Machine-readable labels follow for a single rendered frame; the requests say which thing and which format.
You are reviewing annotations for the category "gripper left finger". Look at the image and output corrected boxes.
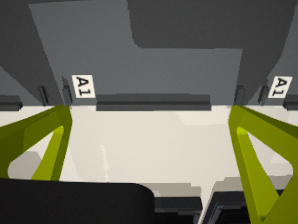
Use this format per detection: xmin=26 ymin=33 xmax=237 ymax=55
xmin=0 ymin=105 xmax=73 ymax=181

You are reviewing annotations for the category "black well plate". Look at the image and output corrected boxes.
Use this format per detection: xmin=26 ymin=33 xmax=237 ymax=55
xmin=215 ymin=206 xmax=251 ymax=224

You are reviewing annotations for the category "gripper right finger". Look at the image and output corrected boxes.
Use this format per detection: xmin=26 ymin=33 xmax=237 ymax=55
xmin=228 ymin=105 xmax=298 ymax=224

